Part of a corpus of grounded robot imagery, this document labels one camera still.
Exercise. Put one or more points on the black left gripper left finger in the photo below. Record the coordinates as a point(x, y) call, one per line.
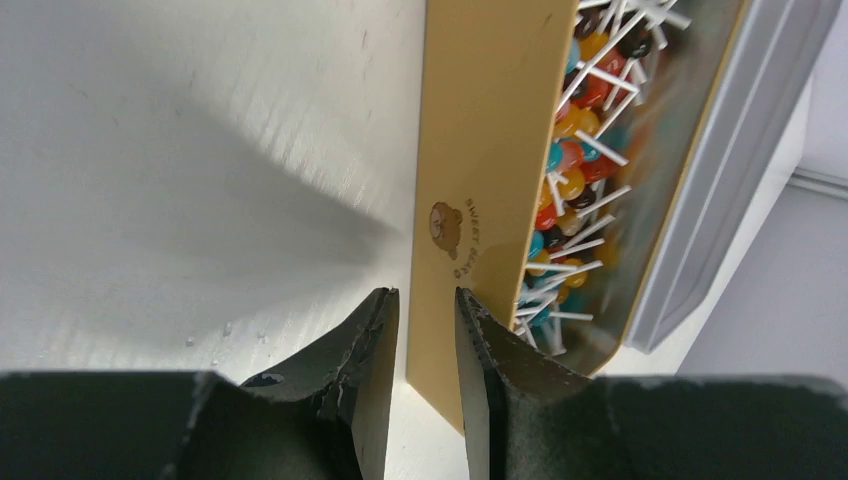
point(322, 413)

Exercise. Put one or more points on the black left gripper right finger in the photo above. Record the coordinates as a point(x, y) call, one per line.
point(527, 416)

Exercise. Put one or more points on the yellow tin of lollipops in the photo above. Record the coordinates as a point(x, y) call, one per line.
point(492, 73)

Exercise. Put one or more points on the aluminium frame post left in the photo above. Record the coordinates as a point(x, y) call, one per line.
point(819, 183)

